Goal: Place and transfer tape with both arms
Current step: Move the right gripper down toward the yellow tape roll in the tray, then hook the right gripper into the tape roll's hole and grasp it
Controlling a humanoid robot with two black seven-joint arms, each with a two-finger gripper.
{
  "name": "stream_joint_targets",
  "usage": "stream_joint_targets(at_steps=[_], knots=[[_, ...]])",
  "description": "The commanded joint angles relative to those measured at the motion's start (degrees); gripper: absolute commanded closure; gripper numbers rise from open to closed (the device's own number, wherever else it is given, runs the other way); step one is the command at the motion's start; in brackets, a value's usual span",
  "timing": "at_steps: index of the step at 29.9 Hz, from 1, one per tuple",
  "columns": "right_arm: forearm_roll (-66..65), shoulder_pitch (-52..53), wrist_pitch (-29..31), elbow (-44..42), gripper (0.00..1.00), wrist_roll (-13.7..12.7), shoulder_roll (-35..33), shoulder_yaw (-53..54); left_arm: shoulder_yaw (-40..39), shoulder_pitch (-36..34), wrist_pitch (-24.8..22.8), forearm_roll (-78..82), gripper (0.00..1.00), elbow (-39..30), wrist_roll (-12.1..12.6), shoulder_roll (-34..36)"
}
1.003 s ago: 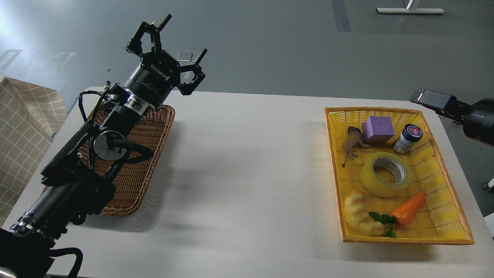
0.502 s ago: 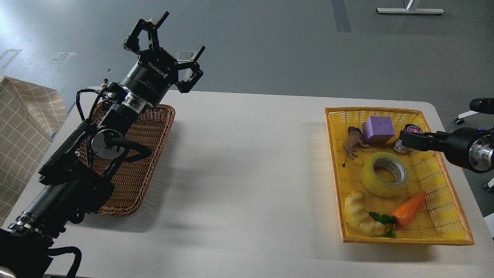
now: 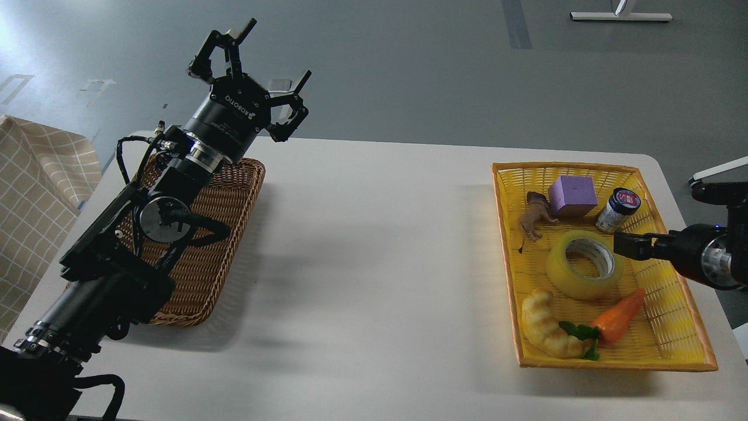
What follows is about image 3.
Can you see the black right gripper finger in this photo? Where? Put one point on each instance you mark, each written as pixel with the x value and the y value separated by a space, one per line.
pixel 641 247

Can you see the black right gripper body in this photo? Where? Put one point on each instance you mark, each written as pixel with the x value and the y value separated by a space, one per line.
pixel 699 253

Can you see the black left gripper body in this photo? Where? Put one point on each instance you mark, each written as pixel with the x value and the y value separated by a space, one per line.
pixel 231 116

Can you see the yellow tape roll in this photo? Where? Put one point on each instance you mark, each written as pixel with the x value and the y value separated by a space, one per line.
pixel 595 248

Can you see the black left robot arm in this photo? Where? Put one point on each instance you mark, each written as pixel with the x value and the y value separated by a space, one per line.
pixel 41 373

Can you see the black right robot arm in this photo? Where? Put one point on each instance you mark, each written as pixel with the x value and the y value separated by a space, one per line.
pixel 731 195

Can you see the small labelled jar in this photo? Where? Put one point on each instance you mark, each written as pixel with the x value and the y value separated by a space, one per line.
pixel 620 206

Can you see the white office chair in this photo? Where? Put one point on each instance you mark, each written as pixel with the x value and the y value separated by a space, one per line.
pixel 716 170

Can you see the purple foam cube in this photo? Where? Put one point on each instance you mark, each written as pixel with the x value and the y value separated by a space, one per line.
pixel 572 196

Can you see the orange toy carrot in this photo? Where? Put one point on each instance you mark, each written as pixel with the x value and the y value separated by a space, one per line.
pixel 609 327

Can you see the yellow plastic basket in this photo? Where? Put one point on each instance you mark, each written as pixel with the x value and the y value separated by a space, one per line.
pixel 666 335

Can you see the brown toy animal figure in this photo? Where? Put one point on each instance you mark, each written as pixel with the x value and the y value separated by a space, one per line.
pixel 538 209

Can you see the toy croissant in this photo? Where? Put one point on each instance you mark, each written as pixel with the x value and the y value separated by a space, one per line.
pixel 542 329

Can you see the beige checkered cloth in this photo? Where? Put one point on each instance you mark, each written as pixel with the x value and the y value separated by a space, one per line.
pixel 46 175

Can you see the white metal stand base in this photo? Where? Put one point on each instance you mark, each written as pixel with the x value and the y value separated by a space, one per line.
pixel 621 11

